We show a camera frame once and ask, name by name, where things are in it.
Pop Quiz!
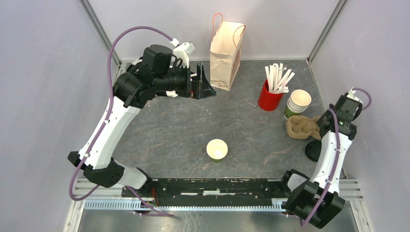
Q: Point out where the red straw holder cup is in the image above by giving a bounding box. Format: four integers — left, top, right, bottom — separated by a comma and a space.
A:
258, 80, 284, 112

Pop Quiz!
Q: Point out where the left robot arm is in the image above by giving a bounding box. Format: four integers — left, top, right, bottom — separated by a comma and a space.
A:
68, 42, 216, 197

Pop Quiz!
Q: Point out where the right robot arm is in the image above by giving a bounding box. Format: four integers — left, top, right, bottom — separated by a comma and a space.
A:
279, 94, 363, 229

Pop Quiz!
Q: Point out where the paper takeout bag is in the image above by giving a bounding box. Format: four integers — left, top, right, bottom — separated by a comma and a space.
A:
210, 13, 246, 91

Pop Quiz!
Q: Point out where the brown cardboard cup carrier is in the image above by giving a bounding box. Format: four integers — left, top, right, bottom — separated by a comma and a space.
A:
286, 115, 322, 140

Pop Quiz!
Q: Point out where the green paper coffee cup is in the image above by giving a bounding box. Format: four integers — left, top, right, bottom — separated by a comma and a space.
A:
206, 139, 228, 163

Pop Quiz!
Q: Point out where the white wrapped straws bundle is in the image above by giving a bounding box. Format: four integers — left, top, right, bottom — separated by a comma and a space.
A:
264, 63, 295, 94

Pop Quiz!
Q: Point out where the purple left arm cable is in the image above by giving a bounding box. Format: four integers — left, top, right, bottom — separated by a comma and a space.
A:
69, 26, 175, 202

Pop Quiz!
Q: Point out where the stack of paper cups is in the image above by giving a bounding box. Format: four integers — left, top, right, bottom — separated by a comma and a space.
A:
284, 89, 312, 119

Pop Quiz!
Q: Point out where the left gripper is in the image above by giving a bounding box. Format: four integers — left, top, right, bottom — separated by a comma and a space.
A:
155, 63, 217, 100

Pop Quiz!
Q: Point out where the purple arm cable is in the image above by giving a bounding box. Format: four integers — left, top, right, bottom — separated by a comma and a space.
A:
299, 88, 372, 227
69, 26, 175, 202

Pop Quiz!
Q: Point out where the metal cable duct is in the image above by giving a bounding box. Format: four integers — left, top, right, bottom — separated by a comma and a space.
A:
84, 200, 286, 212

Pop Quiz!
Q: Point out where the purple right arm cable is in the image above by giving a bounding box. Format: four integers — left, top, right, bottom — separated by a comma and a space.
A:
299, 88, 372, 227

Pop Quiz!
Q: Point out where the black cup lid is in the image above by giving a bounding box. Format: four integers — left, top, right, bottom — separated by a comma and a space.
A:
305, 140, 322, 162

